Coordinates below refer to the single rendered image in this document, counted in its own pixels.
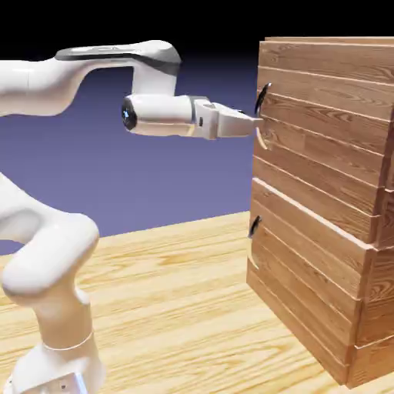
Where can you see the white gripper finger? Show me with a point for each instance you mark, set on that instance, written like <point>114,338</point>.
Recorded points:
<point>258,121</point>

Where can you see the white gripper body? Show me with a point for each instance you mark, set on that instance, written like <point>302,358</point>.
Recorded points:
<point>232,122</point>

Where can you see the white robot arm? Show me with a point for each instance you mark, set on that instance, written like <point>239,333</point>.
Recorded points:
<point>154,112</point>

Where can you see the tall wooden cabinet door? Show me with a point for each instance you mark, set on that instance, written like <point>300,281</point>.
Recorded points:
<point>314,138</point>

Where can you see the light wooden cabinet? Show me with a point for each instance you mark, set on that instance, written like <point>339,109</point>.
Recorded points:
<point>323,200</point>

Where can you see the short wooden cabinet door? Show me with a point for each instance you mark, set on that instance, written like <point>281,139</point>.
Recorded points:
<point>301,264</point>

